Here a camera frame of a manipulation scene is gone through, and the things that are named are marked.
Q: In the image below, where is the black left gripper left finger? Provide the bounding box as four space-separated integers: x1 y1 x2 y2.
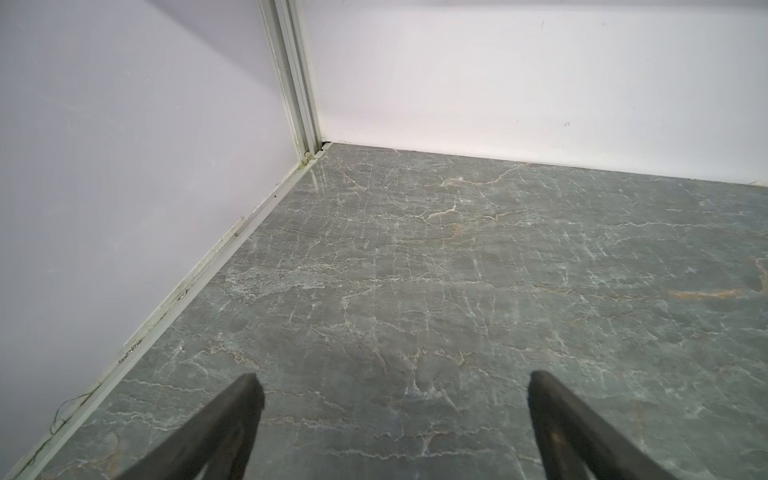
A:
120 373 266 479

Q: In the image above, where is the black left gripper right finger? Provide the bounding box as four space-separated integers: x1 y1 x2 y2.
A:
527 370 673 479

